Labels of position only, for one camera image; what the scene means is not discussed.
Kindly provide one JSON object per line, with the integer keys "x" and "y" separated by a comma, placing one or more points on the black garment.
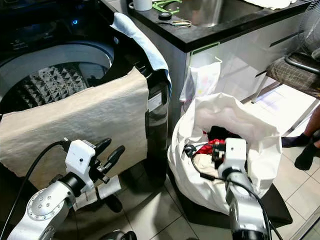
{"x": 222, "y": 132}

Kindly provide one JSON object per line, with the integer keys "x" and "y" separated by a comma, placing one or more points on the chair with plaid cushion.
{"x": 287, "y": 75}

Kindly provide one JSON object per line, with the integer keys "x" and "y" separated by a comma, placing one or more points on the black round lid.
{"x": 165, "y": 16}

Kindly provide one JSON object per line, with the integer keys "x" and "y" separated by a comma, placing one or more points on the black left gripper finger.
{"x": 115, "y": 157}
{"x": 102, "y": 145}

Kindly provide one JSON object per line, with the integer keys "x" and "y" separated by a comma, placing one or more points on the green plastic hanger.
{"x": 162, "y": 6}

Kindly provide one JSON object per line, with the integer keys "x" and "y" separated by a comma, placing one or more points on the white cylindrical container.
{"x": 142, "y": 4}

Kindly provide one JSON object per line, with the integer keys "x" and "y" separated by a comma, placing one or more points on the black top-load washing machine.
{"x": 130, "y": 50}

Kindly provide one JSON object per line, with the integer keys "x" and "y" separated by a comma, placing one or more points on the white cloth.
{"x": 272, "y": 4}

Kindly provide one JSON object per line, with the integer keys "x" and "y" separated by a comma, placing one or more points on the red garment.
{"x": 205, "y": 147}

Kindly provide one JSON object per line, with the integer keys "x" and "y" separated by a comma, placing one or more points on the light blue cloth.
{"x": 145, "y": 42}

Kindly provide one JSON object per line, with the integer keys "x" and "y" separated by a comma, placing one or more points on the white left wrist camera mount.
{"x": 80, "y": 156}

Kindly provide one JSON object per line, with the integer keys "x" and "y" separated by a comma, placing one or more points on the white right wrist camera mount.
{"x": 235, "y": 152}

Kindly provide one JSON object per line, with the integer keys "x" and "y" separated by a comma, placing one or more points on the grey electric fan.
{"x": 311, "y": 30}

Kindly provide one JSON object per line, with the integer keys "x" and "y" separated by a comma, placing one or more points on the black robot foot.
{"x": 117, "y": 235}

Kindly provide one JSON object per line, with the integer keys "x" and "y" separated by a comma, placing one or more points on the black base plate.
{"x": 275, "y": 210}

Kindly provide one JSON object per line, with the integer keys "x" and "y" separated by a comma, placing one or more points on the steel sink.
{"x": 210, "y": 12}

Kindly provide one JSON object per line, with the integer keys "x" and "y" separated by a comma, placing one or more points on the white cabinet with black countertop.
{"x": 245, "y": 42}

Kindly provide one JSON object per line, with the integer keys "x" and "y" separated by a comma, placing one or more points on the beige towel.
{"x": 85, "y": 120}

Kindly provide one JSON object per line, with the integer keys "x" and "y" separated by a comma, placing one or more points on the white fabric laundry bag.
{"x": 195, "y": 177}

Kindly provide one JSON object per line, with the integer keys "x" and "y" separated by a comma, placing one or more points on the metal scissors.
{"x": 181, "y": 23}

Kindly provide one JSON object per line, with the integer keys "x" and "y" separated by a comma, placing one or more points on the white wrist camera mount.
{"x": 235, "y": 152}
{"x": 80, "y": 156}

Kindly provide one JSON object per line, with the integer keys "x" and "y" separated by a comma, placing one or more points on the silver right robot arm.
{"x": 245, "y": 210}

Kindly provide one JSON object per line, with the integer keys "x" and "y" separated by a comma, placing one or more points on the cream garment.
{"x": 205, "y": 166}

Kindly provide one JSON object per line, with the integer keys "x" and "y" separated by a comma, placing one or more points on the white plastic bag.
{"x": 202, "y": 80}

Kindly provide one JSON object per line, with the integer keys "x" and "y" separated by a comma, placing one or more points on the person's foot in black sock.
{"x": 294, "y": 141}
{"x": 307, "y": 157}

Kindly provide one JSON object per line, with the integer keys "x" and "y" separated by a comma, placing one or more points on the steel washer drum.
{"x": 50, "y": 85}

